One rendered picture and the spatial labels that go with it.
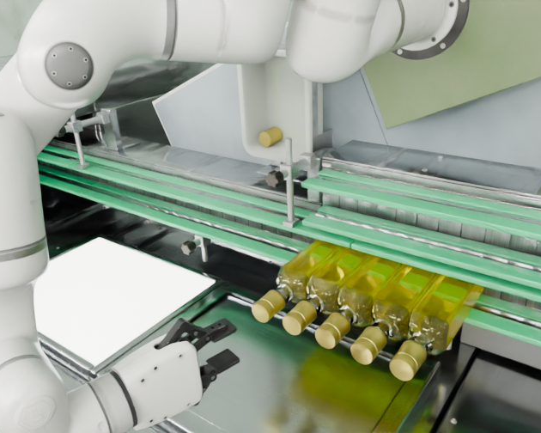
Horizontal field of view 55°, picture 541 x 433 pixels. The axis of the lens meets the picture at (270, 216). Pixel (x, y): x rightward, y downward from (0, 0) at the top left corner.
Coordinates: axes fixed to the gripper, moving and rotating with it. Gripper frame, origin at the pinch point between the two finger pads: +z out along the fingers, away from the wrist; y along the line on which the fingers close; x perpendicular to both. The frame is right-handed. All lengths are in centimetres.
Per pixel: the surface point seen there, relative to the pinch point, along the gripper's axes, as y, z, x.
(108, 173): 5, 13, 68
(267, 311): 0.8, 9.1, 1.0
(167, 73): 19, 54, 110
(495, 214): 13.2, 38.6, -17.3
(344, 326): 0.7, 15.0, -9.5
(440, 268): 4.1, 33.2, -12.5
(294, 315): 1.6, 10.7, -3.5
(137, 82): 18, 41, 106
